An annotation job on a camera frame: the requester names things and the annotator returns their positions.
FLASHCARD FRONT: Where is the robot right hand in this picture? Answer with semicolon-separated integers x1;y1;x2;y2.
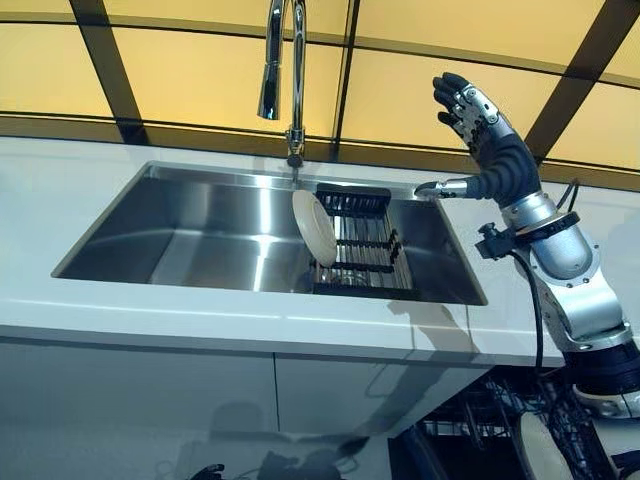
412;72;544;209

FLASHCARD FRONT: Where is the cream round plate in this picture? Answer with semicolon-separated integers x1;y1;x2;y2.
518;408;575;480
291;189;336;268

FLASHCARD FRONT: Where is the black dishwasher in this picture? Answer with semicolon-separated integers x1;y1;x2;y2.
386;368;640;480

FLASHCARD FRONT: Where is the white cabinet door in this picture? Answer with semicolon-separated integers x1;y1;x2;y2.
0;324;280;439
274;351;495;442

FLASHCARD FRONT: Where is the black sink drying rack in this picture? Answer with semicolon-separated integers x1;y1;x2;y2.
310;182;416;297

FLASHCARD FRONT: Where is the chrome gooseneck faucet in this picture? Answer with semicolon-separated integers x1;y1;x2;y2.
256;0;308;170

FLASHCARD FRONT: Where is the stainless steel sink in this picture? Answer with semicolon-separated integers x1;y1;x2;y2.
50;160;489;308

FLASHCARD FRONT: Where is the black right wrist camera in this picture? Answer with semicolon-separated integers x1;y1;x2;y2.
474;222;517;262

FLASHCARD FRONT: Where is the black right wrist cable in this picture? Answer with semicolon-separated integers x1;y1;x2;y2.
508;248;547;372

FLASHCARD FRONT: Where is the wire dishwasher rack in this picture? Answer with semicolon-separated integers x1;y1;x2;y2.
423;373;640;480

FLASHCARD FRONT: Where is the yellow window with dark frame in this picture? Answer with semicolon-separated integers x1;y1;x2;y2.
0;0;640;177

